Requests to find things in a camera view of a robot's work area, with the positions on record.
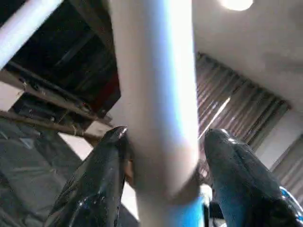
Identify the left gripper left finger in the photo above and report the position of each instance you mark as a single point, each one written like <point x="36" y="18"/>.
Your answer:
<point x="94" y="189"/>

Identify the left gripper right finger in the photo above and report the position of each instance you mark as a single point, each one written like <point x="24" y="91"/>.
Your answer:
<point x="241" y="189"/>

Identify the white flat panel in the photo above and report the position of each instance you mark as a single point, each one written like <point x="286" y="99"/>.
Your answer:
<point x="78" y="144"/>

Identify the grey window curtain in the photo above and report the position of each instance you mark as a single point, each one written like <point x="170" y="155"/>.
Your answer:
<point x="236" y="99"/>

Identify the dark wooden shelf unit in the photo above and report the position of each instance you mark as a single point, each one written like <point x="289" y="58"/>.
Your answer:
<point x="66" y="71"/>

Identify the round ceiling lamp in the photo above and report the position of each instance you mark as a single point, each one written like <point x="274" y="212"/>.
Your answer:
<point x="236" y="4"/>

